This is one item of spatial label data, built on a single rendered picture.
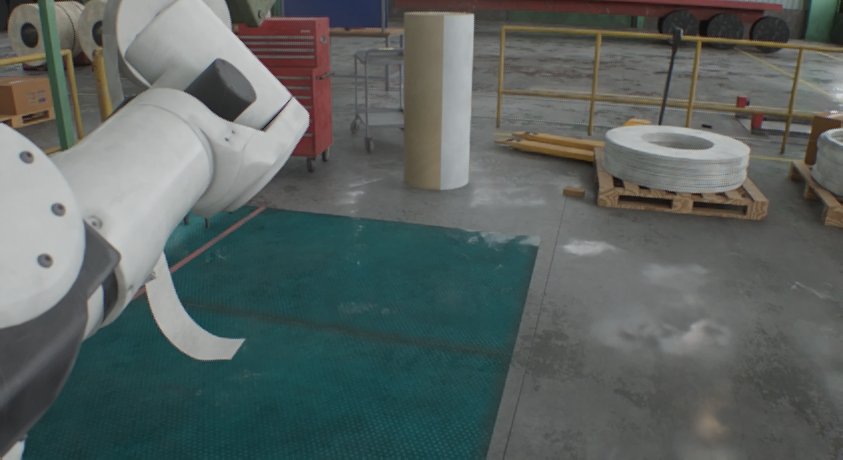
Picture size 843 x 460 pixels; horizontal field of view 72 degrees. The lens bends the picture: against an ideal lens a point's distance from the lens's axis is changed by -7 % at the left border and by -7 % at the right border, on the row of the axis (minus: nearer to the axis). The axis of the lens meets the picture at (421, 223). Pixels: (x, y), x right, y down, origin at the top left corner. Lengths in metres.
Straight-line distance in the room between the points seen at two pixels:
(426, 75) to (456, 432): 2.95
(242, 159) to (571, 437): 2.11
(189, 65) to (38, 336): 0.25
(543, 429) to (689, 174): 2.79
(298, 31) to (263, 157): 4.83
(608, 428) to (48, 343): 2.33
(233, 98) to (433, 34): 4.25
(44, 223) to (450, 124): 4.55
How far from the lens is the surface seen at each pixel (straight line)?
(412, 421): 2.39
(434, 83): 4.65
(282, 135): 0.41
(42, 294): 0.21
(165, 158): 0.33
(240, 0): 1.02
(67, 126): 3.98
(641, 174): 4.81
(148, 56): 0.43
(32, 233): 0.22
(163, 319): 0.90
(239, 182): 0.38
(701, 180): 4.81
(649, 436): 2.47
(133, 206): 0.29
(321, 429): 2.37
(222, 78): 0.38
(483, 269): 3.53
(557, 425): 2.43
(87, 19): 13.16
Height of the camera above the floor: 1.51
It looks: 21 degrees down
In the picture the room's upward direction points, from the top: 1 degrees clockwise
